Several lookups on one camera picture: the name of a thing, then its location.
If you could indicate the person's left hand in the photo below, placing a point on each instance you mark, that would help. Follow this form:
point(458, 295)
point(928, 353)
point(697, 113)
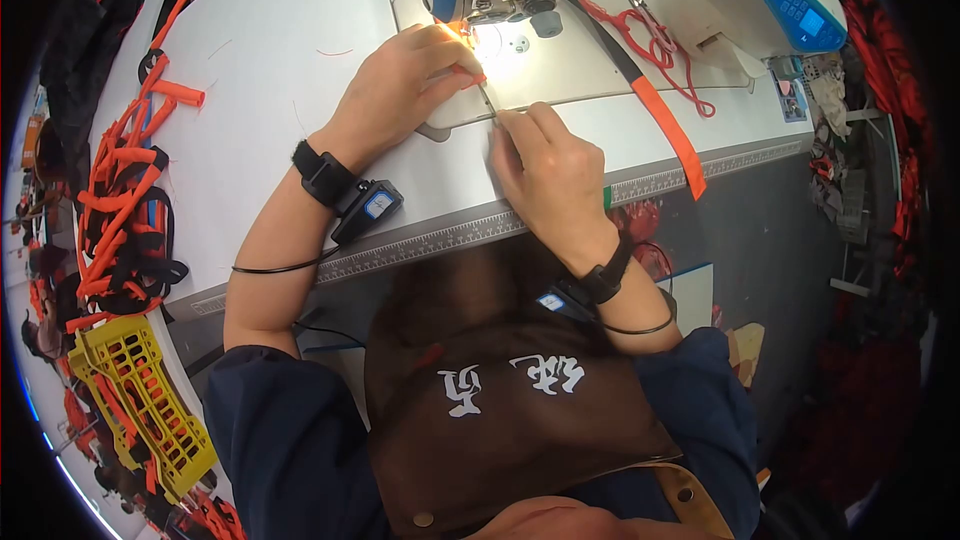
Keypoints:
point(382, 97)

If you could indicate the person's right hand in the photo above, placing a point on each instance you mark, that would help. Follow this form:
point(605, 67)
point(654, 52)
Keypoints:
point(559, 180)

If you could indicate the person's left middle finger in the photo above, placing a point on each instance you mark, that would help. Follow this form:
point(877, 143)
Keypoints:
point(427, 32)

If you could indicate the person's left index finger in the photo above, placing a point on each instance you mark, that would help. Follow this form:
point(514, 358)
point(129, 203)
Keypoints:
point(454, 55)

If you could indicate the person's right fingers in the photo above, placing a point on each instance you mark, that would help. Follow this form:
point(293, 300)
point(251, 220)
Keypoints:
point(553, 121)

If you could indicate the person's right index finger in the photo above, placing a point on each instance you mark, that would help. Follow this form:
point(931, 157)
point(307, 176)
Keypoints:
point(521, 127)

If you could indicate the person's right thumb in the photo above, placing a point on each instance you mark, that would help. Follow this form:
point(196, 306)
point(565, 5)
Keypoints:
point(504, 163)

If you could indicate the person's left thumb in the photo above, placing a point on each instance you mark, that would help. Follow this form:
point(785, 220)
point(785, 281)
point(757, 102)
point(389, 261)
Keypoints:
point(456, 87)

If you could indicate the short orange webbing strip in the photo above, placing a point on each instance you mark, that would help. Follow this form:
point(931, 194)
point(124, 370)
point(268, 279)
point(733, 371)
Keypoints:
point(474, 80)

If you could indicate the loose orange thread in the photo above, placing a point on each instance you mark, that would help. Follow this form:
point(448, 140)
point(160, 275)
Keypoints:
point(334, 53)

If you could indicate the metal thread snips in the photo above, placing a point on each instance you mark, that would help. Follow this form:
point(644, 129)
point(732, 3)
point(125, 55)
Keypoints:
point(651, 19)

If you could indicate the black wrist band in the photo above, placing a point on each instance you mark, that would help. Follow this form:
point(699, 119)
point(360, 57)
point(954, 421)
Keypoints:
point(330, 178)
point(600, 281)

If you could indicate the small blue parts tray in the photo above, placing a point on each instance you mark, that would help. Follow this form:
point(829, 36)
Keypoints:
point(789, 94)

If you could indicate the person's body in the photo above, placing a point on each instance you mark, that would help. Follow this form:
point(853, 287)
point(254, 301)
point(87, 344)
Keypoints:
point(510, 420)

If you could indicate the heap of red black fabric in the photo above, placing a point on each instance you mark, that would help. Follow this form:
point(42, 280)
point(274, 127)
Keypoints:
point(896, 90)

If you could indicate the yellow plastic crate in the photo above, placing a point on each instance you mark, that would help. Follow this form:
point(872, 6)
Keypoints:
point(142, 397)

